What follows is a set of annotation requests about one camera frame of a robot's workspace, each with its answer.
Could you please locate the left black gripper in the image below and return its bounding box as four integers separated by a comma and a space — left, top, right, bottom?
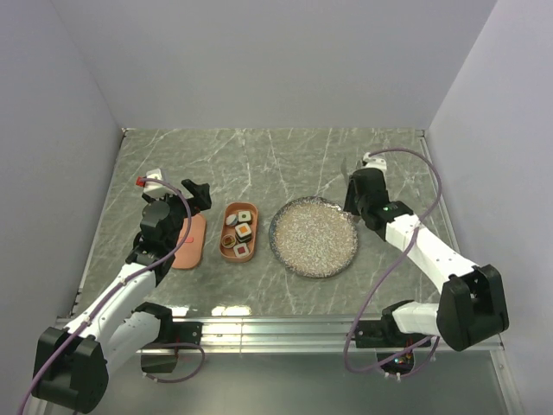
143, 179, 210, 250

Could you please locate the green sushi roll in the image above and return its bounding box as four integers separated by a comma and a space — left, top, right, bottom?
237, 210, 253, 223

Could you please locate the small noodle soup cup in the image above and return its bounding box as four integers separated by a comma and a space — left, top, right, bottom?
220, 234, 236, 249

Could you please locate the orange sushi roll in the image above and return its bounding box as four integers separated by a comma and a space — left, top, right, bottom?
234, 222, 252, 243

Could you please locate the red sushi roll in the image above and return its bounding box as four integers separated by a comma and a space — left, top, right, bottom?
233, 243, 251, 259

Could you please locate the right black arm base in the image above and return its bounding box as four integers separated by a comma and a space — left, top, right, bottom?
353, 316, 425, 348

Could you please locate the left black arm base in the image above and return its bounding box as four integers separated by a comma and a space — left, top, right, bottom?
136, 303, 203, 379

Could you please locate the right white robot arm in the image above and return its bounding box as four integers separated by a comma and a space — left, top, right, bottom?
345, 153, 510, 351

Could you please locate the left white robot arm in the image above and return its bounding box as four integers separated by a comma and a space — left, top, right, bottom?
26, 176, 212, 414

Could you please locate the pink lunch box lid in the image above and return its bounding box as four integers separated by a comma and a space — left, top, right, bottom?
172, 214, 207, 270

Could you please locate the pink lunch box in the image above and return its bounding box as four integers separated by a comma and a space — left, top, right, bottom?
219, 201, 258, 263

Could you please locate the speckled round plate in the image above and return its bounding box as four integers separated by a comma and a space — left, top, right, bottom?
269, 196, 359, 279

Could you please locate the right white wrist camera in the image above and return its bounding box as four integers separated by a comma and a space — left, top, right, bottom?
361, 152, 387, 173

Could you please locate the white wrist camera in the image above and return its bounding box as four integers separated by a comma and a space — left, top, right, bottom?
361, 152, 387, 173
136, 168, 172, 199

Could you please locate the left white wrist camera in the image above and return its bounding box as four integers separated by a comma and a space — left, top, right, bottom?
136, 168, 172, 199

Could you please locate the aluminium front rail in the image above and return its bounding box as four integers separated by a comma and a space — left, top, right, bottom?
50, 315, 505, 356

